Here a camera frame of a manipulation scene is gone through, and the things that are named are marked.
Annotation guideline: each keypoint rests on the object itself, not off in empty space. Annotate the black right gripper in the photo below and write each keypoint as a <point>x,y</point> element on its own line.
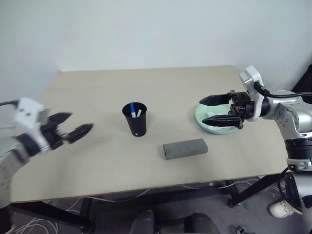
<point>242,107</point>

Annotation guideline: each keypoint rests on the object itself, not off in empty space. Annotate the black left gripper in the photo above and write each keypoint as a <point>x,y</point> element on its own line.
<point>53,136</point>

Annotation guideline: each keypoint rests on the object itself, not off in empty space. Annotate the light green plate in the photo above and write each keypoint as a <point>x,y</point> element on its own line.
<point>219,130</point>

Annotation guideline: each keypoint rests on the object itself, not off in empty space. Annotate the grey rectangular block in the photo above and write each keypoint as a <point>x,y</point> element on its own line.
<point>185,149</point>

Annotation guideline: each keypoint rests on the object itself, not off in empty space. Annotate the blue capped whiteboard marker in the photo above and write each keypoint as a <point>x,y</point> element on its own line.
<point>132,109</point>

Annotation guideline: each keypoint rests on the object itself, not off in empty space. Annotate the black capped whiteboard marker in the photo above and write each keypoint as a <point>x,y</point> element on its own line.
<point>139,113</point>

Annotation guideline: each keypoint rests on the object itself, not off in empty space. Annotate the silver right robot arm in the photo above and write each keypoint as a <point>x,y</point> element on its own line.
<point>292,117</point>

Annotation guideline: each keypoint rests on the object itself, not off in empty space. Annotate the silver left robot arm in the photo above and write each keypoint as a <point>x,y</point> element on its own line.
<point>12,156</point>

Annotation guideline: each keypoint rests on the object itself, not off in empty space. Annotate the black plastic cup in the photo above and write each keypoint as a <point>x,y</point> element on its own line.
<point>137,126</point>

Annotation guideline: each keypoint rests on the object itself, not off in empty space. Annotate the dark purple curtain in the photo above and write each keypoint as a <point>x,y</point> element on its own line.
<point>303,80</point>

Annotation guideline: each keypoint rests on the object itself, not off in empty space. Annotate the dark rounded shape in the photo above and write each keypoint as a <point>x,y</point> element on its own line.
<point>143,223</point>
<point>201,224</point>

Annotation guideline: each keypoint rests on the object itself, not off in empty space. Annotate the white sneaker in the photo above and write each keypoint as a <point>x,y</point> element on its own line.
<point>281,209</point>

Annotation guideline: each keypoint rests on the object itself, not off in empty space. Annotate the small dark floor object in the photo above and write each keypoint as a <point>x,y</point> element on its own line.
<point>240,229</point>

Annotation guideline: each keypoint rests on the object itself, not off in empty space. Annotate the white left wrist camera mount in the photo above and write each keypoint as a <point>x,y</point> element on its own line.
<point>28,114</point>

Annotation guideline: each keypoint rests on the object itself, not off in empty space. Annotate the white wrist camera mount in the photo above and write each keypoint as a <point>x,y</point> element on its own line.
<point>28,114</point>
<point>252,78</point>

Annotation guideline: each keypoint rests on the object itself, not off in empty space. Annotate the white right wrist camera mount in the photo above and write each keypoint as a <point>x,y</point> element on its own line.
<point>252,78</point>

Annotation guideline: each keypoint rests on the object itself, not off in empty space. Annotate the black table leg frame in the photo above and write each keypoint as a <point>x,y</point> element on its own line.
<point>253,192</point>
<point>53,217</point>

